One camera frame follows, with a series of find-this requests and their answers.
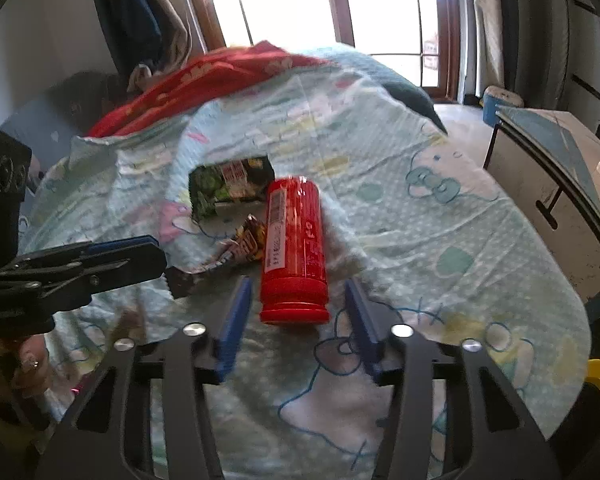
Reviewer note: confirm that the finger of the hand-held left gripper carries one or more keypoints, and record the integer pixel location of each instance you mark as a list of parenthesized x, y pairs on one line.
[(130, 271), (120, 246)]

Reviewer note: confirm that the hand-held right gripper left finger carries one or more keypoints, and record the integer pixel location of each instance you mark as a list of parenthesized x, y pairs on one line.
[(235, 320)]

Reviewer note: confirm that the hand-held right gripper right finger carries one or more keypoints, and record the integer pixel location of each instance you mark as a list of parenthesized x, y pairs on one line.
[(362, 320)]

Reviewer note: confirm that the brown and yellow snack wrapper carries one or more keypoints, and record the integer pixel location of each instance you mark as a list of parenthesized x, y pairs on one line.
[(245, 242)]

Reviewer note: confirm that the red cylindrical canister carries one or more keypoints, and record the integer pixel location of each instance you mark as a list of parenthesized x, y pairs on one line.
[(292, 255)]

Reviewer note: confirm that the person's left hand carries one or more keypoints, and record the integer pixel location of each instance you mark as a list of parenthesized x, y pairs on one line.
[(30, 366)]

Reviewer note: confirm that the light blue cartoon printed blanket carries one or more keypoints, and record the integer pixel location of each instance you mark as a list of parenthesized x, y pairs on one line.
[(405, 220)]

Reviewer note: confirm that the dark green snack packet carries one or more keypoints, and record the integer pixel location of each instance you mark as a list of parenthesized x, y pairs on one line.
[(230, 185)]

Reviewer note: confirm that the red flower printed blanket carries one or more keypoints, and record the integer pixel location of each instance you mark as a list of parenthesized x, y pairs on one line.
[(205, 77)]

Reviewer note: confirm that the white low cabinet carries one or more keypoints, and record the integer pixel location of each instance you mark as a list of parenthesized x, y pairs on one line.
[(535, 180)]

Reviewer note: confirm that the dark blue hanging cloth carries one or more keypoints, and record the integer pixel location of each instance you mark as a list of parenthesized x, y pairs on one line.
[(130, 15)]

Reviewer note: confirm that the dark teal cloth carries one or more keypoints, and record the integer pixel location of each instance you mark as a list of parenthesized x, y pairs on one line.
[(415, 100)]

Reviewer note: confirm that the pale curtain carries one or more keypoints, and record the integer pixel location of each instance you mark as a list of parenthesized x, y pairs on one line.
[(486, 25)]

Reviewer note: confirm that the grey standing air conditioner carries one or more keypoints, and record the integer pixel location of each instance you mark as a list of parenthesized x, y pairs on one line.
[(535, 30)]

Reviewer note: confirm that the window with brown frame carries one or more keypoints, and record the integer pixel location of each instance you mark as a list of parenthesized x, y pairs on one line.
[(380, 10)]

